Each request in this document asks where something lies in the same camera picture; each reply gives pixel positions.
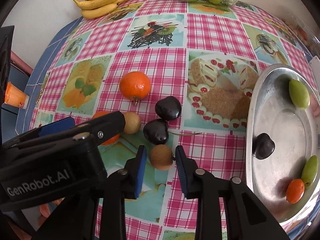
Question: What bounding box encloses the large orange mandarin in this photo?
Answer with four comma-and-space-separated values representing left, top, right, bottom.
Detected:
119, 72, 151, 105

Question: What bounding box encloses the brown longan fruit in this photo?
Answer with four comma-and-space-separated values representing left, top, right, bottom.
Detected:
149, 145, 173, 171

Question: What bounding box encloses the white rectangular box device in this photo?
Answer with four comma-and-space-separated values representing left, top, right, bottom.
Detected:
309, 56, 320, 87

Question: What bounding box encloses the tan longan fruit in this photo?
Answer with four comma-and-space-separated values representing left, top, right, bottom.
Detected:
124, 112, 141, 134

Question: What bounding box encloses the dark plum in tray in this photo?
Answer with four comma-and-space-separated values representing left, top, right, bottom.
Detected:
252, 133, 275, 160

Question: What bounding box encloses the small orange in tray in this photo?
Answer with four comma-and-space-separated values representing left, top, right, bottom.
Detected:
286, 179, 305, 204

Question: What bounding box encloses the small orange mandarin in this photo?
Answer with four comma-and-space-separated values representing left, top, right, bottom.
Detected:
92, 111, 125, 146

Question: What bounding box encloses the dark plum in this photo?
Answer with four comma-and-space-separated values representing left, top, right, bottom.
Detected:
155, 96, 182, 121
143, 119, 169, 145
252, 133, 275, 160

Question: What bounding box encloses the green fruit at tray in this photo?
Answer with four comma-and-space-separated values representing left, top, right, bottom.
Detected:
289, 79, 310, 110
301, 155, 318, 188

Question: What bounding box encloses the green fruit at tray back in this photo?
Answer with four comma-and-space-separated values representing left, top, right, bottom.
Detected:
289, 79, 310, 110

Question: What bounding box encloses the clear box of longans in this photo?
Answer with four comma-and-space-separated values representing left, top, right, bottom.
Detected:
283, 16, 319, 56

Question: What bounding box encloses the green fruit at tray front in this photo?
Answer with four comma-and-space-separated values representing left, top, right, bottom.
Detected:
301, 155, 318, 188

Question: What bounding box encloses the orange plastic cup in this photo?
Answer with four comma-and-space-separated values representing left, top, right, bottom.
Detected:
4, 82, 29, 109

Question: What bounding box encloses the checked pink fruit tablecloth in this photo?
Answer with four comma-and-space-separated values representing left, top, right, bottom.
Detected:
29, 0, 316, 179

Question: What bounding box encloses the round steel tray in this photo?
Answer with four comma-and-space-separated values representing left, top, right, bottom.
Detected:
245, 64, 319, 226

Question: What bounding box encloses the blue underlying tablecloth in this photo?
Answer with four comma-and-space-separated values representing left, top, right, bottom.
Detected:
15, 17, 82, 135

